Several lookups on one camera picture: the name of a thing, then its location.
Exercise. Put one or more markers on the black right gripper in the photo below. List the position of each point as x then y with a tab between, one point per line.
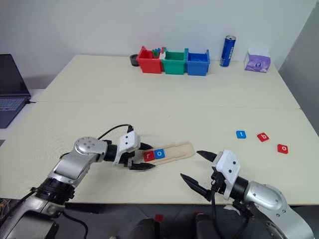
218	183

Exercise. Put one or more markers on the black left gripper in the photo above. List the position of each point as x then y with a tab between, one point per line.
128	159

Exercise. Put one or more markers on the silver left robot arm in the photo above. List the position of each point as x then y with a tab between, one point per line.
74	161

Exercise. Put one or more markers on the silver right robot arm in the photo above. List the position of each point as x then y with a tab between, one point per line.
264	199

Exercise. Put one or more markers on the red letter r block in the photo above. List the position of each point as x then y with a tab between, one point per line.
149	156

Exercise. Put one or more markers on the blue letter o block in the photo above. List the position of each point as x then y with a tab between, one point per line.
159	154

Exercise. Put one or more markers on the long wooden letter tray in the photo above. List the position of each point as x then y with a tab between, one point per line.
178	150

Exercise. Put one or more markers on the blue letter t block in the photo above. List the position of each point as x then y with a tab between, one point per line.
241	134

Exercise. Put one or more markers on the red letter b block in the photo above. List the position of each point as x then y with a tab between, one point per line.
263	137

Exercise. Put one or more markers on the red letter o block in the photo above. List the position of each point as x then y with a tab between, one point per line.
283	149

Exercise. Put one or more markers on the red plastic storage bin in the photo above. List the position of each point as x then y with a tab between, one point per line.
149	65

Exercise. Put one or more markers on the green plastic storage bin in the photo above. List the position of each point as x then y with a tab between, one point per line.
174	67

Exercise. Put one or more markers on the black round dish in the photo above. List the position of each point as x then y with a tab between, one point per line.
133	61

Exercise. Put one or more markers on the blue plastic storage bin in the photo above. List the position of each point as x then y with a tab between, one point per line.
197	68

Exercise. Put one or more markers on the white small box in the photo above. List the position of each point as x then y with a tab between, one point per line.
163	54

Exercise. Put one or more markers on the green and blue toy bricks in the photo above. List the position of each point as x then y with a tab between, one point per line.
156	53

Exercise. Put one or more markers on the purple tissue box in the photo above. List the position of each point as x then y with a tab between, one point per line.
257	63

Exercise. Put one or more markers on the blue drink can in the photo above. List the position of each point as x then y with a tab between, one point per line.
227	51

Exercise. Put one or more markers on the dark grey laptop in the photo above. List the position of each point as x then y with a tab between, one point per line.
10	82

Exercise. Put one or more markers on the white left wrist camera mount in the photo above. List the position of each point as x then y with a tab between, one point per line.
127	144

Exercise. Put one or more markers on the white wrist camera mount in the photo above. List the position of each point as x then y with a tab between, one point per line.
127	144
228	166

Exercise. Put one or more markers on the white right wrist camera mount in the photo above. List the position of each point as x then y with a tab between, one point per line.
228	166

